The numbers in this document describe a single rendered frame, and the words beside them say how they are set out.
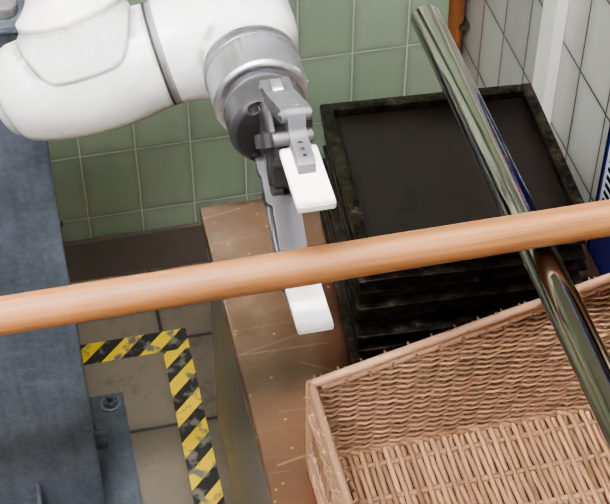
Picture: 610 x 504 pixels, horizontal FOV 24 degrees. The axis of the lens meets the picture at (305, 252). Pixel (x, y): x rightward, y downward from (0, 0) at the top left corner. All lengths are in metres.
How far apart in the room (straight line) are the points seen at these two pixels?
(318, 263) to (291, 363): 0.76
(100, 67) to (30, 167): 0.57
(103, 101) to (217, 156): 1.34
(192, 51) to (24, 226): 0.68
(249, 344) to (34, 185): 0.35
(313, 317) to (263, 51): 0.25
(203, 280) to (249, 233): 0.94
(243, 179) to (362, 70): 0.31
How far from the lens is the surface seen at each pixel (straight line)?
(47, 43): 1.35
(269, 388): 1.87
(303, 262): 1.14
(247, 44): 1.30
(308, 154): 1.12
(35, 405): 2.23
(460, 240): 1.16
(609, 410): 1.10
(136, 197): 2.73
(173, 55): 1.35
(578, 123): 2.14
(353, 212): 1.75
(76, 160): 2.65
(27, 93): 1.36
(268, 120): 1.23
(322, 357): 1.90
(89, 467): 2.36
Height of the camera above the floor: 2.01
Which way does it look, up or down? 44 degrees down
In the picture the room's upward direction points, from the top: straight up
